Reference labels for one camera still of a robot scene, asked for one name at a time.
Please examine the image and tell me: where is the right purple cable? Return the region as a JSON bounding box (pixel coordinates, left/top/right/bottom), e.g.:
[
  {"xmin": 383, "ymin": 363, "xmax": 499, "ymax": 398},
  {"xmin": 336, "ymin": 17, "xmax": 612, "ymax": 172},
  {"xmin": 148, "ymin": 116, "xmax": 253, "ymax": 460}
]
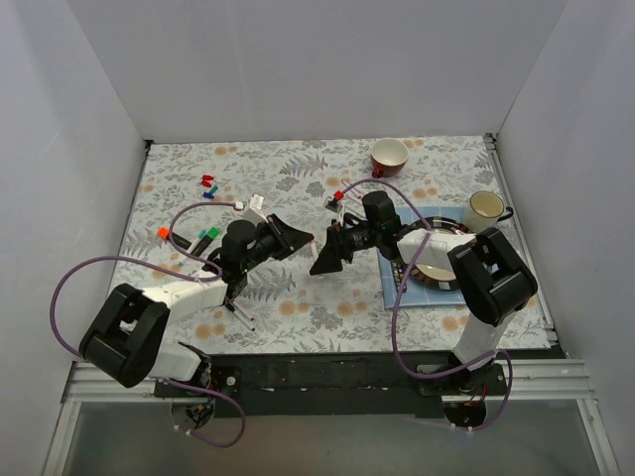
[{"xmin": 334, "ymin": 178, "xmax": 513, "ymax": 431}]

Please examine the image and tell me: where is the dark rimmed plate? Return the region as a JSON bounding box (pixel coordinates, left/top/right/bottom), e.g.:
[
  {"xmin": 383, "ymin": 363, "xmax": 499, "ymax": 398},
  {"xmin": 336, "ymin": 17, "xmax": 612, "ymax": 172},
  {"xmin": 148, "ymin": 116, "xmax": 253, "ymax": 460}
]
[{"xmin": 397, "ymin": 216, "xmax": 471, "ymax": 292}]

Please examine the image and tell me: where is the blue checked cloth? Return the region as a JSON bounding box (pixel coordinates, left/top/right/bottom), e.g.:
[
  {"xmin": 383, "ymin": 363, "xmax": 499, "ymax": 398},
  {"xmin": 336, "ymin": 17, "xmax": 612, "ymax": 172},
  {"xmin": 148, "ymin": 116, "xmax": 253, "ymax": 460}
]
[{"xmin": 377, "ymin": 205, "xmax": 464, "ymax": 310}]

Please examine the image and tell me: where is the black cap thin marker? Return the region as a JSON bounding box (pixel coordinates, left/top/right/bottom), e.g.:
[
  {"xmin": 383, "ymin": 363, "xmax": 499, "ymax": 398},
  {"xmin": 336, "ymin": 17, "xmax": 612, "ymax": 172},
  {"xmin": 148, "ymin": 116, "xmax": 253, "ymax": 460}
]
[{"xmin": 233, "ymin": 307, "xmax": 255, "ymax": 332}]

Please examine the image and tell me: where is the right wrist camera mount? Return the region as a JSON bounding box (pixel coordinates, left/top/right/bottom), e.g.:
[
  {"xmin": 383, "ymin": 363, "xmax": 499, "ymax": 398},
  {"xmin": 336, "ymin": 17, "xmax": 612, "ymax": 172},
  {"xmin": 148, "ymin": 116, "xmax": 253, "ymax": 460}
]
[{"xmin": 323, "ymin": 190, "xmax": 346, "ymax": 225}]

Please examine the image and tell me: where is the green cap highlighter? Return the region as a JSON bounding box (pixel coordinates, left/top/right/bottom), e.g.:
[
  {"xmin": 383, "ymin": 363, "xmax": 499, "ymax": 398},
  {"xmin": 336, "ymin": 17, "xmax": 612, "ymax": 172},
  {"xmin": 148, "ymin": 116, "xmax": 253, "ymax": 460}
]
[{"xmin": 190, "ymin": 227, "xmax": 220, "ymax": 257}]

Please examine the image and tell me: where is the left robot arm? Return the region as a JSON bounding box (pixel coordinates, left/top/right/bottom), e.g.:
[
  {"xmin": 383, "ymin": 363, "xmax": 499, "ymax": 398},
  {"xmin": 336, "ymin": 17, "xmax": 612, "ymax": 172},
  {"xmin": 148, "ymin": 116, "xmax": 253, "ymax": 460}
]
[{"xmin": 79, "ymin": 214, "xmax": 314, "ymax": 397}]

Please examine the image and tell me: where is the cream enamel mug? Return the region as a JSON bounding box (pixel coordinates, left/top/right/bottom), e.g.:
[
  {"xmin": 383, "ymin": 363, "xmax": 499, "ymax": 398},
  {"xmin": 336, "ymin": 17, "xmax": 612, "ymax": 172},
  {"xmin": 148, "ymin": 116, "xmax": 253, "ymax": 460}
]
[{"xmin": 462, "ymin": 190, "xmax": 514, "ymax": 233}]

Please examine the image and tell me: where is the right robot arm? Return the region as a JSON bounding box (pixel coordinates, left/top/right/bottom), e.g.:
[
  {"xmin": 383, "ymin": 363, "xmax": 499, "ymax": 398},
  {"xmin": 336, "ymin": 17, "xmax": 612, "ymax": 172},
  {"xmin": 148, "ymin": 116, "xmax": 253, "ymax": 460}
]
[{"xmin": 310, "ymin": 190, "xmax": 538, "ymax": 395}]

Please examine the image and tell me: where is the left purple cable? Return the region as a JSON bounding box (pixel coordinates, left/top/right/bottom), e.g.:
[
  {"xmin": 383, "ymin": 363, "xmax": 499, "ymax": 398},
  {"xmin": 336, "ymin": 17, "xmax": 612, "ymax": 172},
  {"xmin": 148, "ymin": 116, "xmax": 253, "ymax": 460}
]
[{"xmin": 50, "ymin": 197, "xmax": 248, "ymax": 449}]

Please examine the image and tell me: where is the red and white bowl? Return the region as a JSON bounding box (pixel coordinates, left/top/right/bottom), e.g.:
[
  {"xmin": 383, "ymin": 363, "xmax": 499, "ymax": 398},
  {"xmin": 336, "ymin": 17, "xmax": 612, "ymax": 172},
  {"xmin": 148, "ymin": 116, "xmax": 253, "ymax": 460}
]
[{"xmin": 370, "ymin": 138, "xmax": 409, "ymax": 179}]

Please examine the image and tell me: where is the orange cap highlighter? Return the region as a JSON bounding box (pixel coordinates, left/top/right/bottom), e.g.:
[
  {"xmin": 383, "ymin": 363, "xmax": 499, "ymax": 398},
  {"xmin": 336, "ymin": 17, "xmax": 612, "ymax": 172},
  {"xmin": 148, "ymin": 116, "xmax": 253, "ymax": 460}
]
[{"xmin": 157, "ymin": 227, "xmax": 191, "ymax": 249}]

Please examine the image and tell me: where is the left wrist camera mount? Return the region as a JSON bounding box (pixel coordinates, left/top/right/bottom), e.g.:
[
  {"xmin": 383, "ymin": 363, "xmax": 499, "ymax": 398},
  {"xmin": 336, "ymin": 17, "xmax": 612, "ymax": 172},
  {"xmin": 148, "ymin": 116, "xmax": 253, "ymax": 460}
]
[{"xmin": 233, "ymin": 193, "xmax": 267, "ymax": 226}]

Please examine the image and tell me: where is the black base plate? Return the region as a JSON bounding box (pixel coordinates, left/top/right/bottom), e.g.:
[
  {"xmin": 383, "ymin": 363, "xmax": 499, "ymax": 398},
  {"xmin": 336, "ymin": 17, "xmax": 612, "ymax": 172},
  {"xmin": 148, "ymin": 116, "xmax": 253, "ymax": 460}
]
[{"xmin": 153, "ymin": 351, "xmax": 502, "ymax": 417}]

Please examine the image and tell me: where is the purple cable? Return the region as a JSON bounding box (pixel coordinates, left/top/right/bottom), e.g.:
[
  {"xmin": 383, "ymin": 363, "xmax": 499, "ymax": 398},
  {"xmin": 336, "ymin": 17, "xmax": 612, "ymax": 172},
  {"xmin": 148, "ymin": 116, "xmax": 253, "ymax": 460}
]
[
  {"xmin": 50, "ymin": 197, "xmax": 248, "ymax": 449},
  {"xmin": 334, "ymin": 178, "xmax": 513, "ymax": 431}
]

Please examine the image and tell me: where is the floral patterned table mat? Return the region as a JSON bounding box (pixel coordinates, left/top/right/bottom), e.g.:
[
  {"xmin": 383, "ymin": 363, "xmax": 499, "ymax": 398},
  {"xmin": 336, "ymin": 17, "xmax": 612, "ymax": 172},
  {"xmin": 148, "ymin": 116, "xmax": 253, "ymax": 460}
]
[{"xmin": 113, "ymin": 136, "xmax": 504, "ymax": 354}]

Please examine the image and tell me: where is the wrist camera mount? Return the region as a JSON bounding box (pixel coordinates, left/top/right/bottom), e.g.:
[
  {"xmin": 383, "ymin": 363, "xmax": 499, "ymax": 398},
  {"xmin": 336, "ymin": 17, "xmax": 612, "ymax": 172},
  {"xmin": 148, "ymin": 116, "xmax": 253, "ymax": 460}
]
[
  {"xmin": 323, "ymin": 190, "xmax": 346, "ymax": 225},
  {"xmin": 233, "ymin": 193, "xmax": 267, "ymax": 226}
]

